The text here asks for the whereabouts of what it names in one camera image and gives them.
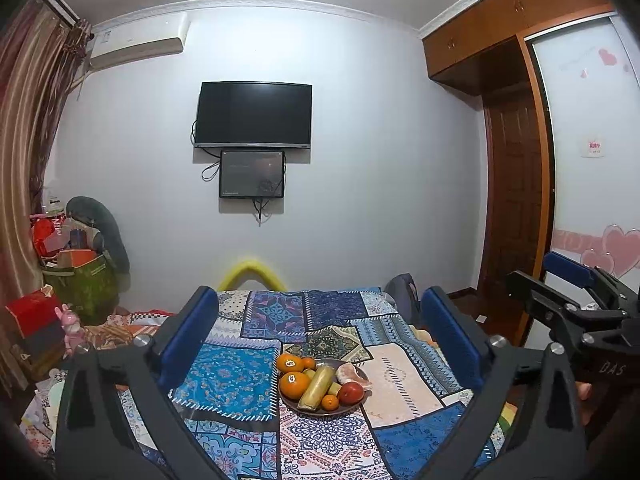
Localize orange patterned cloth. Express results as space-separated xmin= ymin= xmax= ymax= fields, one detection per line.
xmin=82 ymin=310 xmax=176 ymax=351

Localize red and black box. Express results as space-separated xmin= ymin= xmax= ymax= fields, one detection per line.
xmin=5 ymin=290 xmax=66 ymax=361

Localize white air conditioner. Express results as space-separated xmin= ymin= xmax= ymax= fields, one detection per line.
xmin=87 ymin=10 xmax=191 ymax=72

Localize blue patchwork blanket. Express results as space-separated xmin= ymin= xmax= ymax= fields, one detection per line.
xmin=117 ymin=287 xmax=506 ymax=480

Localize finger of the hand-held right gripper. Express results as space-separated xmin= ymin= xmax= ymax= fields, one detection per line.
xmin=505 ymin=270 xmax=628 ymax=343
xmin=542 ymin=251 xmax=626 ymax=306

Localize person's right hand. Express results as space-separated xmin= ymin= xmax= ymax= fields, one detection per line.
xmin=574 ymin=381 xmax=594 ymax=428

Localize dark backpack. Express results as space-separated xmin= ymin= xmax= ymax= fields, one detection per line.
xmin=384 ymin=273 xmax=422 ymax=328

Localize red box in bag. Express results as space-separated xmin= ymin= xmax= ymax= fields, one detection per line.
xmin=31 ymin=217 xmax=68 ymax=257

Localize pink toy bunny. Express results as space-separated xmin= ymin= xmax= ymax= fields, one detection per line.
xmin=55 ymin=305 xmax=83 ymax=356

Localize green bag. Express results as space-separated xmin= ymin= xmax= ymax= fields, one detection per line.
xmin=41 ymin=252 xmax=121 ymax=326

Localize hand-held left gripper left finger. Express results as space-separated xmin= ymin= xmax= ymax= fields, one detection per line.
xmin=54 ymin=286 xmax=221 ymax=480

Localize brown wooden door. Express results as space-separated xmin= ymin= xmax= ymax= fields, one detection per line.
xmin=481 ymin=87 xmax=547 ymax=301

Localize large orange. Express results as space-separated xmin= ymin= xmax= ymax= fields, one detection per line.
xmin=279 ymin=371 xmax=312 ymax=401
xmin=276 ymin=353 xmax=304 ymax=375

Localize wooden wardrobe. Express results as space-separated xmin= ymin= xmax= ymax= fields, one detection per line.
xmin=421 ymin=0 xmax=640 ymax=351

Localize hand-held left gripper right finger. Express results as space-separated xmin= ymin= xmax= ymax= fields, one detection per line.
xmin=420 ymin=286 xmax=588 ymax=480

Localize purple-brown plate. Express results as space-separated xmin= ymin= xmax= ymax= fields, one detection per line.
xmin=278 ymin=358 xmax=371 ymax=416

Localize peach in foam net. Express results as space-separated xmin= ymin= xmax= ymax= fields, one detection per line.
xmin=335 ymin=363 xmax=373 ymax=391

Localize orange box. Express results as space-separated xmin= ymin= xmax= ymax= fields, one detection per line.
xmin=56 ymin=247 xmax=98 ymax=268

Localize large pink heart decals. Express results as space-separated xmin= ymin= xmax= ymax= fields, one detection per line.
xmin=580 ymin=224 xmax=640 ymax=281

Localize red tomato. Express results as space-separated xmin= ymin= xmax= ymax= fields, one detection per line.
xmin=338 ymin=381 xmax=365 ymax=407

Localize grey cushion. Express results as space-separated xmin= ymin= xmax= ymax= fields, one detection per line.
xmin=65 ymin=196 xmax=131 ymax=276

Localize black wall television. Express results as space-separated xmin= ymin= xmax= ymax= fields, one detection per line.
xmin=193 ymin=81 xmax=313 ymax=150

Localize small wall monitor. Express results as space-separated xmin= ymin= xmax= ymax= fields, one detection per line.
xmin=219 ymin=149 xmax=286 ymax=200

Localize striped brown curtain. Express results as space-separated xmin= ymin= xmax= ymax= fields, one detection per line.
xmin=0 ymin=0 xmax=93 ymax=401

